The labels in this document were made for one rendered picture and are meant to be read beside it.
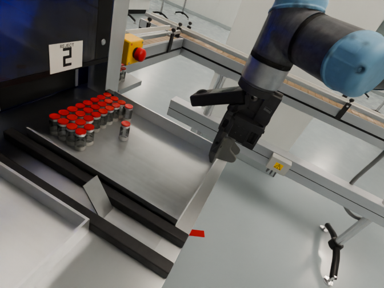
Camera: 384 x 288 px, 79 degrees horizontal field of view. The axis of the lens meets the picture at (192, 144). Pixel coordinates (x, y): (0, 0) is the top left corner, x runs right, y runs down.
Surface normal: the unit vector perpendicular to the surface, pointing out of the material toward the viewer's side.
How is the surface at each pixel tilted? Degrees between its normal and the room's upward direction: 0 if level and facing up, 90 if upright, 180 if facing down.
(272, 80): 90
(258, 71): 89
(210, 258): 0
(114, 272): 0
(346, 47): 69
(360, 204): 90
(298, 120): 90
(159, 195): 0
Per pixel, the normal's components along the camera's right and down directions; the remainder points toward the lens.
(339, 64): -0.85, 0.17
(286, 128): -0.39, 0.45
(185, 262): 0.30, -0.76
